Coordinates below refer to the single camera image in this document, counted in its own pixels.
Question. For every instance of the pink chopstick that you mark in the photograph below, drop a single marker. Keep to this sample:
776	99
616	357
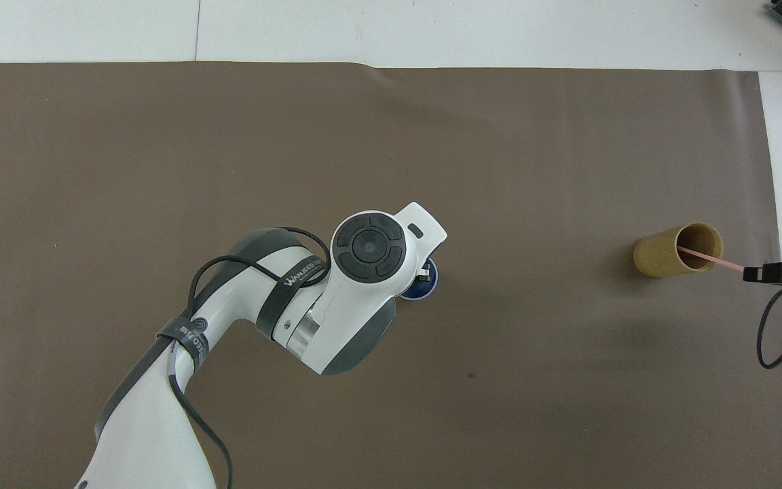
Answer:
717	260

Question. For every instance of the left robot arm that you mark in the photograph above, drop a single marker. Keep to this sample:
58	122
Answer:
357	299

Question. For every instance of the blue cup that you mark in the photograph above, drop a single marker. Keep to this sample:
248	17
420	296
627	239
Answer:
425	291

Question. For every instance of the tan bamboo cup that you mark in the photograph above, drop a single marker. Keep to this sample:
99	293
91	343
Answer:
656	255

